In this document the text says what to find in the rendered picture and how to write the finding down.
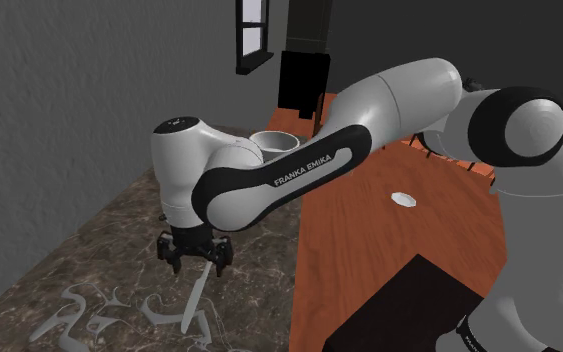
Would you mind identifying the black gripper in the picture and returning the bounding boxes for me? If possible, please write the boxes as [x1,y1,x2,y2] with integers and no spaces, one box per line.
[156,224,235,279]

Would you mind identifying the grey knife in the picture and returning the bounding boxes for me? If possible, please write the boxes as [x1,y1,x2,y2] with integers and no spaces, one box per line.
[180,262,213,336]

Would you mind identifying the grey curved ornament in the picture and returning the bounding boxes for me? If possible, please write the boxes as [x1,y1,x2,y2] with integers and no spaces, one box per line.
[28,283,132,352]
[138,293,214,345]

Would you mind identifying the grey bowl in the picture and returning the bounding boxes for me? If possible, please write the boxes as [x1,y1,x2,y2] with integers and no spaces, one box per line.
[248,129,302,161]

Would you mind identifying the small white plate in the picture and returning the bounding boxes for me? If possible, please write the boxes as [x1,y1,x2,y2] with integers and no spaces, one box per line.
[390,191,418,209]

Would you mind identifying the dark framed window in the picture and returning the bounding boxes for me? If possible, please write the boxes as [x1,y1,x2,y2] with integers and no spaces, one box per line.
[234,0,276,76]

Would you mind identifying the dark robot stand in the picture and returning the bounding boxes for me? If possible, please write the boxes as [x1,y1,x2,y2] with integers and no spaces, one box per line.
[321,253,485,352]

